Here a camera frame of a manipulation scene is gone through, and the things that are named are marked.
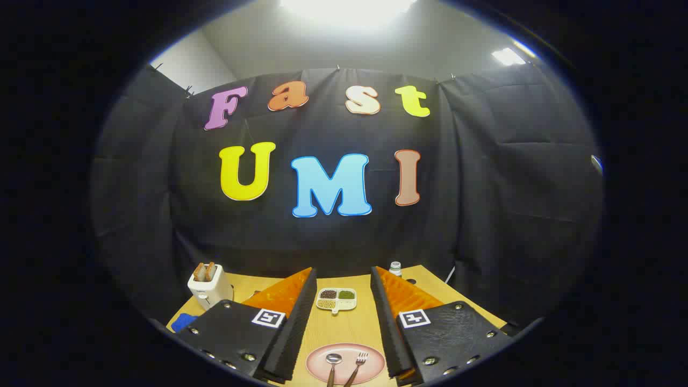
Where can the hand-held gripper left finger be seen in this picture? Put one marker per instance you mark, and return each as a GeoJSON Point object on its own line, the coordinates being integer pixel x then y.
{"type": "Point", "coordinates": [293, 328]}

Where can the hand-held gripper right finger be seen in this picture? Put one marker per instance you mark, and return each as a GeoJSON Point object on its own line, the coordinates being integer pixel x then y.
{"type": "Point", "coordinates": [386, 328]}

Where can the pink round plate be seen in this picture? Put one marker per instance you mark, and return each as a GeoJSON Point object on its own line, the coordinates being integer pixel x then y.
{"type": "Point", "coordinates": [346, 349]}

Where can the divided tray of beans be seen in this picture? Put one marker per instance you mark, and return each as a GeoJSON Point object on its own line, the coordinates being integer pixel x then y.
{"type": "Point", "coordinates": [336, 300]}

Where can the white drink bottle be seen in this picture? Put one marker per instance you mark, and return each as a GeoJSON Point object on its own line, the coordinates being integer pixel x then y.
{"type": "Point", "coordinates": [395, 269]}

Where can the white toaster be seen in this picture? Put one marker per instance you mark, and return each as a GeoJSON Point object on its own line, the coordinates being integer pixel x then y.
{"type": "Point", "coordinates": [212, 293]}

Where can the brown toast slice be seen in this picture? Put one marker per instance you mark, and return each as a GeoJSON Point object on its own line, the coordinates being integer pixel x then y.
{"type": "Point", "coordinates": [210, 271]}
{"type": "Point", "coordinates": [199, 273]}

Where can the blue cloth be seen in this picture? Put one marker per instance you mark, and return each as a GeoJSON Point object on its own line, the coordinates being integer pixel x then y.
{"type": "Point", "coordinates": [184, 322]}

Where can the ceiling light panel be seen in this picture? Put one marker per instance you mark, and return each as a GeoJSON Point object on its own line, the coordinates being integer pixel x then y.
{"type": "Point", "coordinates": [508, 56]}
{"type": "Point", "coordinates": [346, 8]}

